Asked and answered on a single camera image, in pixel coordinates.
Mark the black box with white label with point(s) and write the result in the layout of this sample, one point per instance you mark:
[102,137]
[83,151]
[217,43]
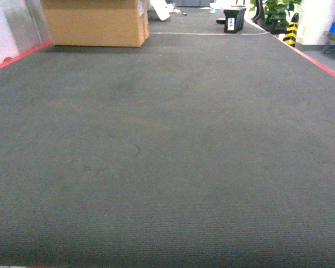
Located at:
[234,19]

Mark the green potted plant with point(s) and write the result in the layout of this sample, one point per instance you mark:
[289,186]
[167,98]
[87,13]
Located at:
[271,15]

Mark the yellow black striped traffic cone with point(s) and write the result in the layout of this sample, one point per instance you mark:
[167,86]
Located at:
[291,31]

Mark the large cardboard box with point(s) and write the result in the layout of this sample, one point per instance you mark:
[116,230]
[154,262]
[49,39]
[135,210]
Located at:
[97,23]

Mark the white bag on belt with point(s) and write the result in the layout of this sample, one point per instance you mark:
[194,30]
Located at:
[162,9]

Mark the red conveyor side rail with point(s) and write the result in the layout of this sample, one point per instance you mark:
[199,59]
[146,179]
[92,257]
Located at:
[287,66]

